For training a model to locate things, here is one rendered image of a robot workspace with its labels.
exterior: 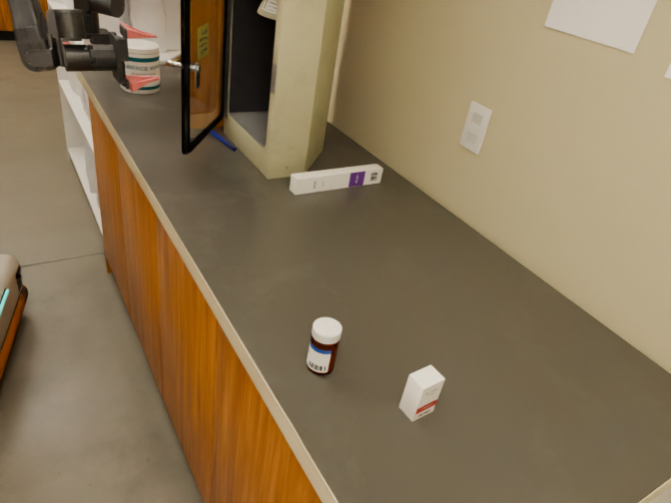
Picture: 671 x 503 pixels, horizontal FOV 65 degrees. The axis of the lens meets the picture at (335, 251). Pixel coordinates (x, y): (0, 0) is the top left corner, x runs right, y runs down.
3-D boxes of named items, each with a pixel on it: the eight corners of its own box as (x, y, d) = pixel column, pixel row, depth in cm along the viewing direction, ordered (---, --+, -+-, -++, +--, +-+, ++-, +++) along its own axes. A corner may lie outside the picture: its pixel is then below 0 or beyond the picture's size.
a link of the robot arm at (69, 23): (42, 65, 121) (26, 67, 113) (32, 11, 117) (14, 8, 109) (96, 65, 122) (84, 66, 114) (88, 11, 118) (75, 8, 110)
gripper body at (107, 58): (123, 38, 117) (88, 37, 113) (127, 84, 122) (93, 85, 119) (117, 31, 121) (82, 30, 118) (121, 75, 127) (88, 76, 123)
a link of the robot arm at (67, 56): (60, 71, 119) (63, 72, 114) (54, 38, 116) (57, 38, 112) (93, 70, 122) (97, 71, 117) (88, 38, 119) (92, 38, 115)
